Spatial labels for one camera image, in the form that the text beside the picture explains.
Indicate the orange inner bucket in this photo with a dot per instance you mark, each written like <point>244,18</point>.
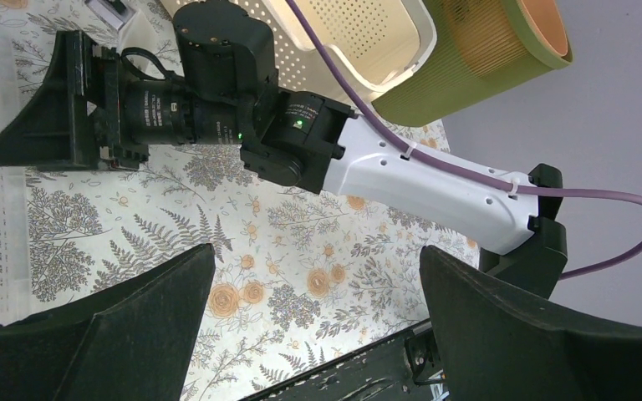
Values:
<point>545,20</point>

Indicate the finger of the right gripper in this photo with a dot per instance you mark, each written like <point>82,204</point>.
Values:
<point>55,130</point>

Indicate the green mesh waste bin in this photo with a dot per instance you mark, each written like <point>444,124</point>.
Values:
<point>484,48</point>

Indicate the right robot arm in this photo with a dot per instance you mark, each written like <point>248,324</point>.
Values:
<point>324,145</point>

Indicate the floral patterned mat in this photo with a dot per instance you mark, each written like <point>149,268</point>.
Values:
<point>301,279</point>

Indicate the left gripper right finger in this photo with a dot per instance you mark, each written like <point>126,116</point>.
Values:
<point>499,342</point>

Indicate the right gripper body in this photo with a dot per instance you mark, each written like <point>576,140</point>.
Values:
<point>141,110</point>

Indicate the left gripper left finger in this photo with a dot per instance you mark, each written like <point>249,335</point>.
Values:
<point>131,341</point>

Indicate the cream perforated basket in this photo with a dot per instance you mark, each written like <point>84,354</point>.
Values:
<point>302,45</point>

